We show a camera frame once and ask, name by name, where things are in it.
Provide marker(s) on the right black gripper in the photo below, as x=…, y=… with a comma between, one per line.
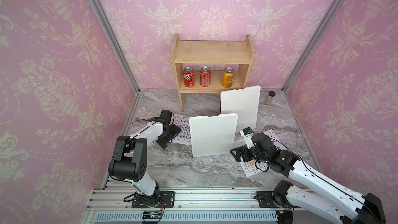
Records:
x=238, y=156

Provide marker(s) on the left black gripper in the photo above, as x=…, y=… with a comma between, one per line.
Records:
x=163, y=141

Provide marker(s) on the paper menu sheet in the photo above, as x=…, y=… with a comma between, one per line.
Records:
x=252, y=167
x=184, y=137

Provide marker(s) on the white rack board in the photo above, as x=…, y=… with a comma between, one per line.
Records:
x=212, y=135
x=244, y=103

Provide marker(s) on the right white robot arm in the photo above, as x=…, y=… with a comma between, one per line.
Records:
x=329, y=199

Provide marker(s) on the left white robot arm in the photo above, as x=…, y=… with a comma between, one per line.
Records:
x=129, y=162

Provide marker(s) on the small dark-capped spice bottle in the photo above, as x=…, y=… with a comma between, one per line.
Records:
x=270, y=97

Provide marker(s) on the red cola can left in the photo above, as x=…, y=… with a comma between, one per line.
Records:
x=188, y=77

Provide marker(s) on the red cola can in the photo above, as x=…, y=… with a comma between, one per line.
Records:
x=188, y=77
x=205, y=76

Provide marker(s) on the small green circuit board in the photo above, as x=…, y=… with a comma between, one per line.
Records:
x=152, y=215

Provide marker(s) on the orange soda can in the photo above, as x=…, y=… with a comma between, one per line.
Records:
x=228, y=77

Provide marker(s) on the red cola can middle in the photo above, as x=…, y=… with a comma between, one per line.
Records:
x=205, y=76

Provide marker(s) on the wooden two-tier shelf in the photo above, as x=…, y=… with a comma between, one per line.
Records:
x=185, y=52

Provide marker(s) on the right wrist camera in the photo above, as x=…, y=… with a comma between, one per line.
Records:
x=247, y=134

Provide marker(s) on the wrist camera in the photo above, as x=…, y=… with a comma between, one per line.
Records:
x=168, y=116
x=247, y=134

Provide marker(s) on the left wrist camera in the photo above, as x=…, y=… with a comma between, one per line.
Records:
x=168, y=116

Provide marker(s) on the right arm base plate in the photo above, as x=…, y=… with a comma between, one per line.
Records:
x=269, y=199

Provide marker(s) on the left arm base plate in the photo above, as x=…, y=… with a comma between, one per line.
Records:
x=163, y=199

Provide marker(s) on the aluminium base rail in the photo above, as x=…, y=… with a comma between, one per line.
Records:
x=193, y=205

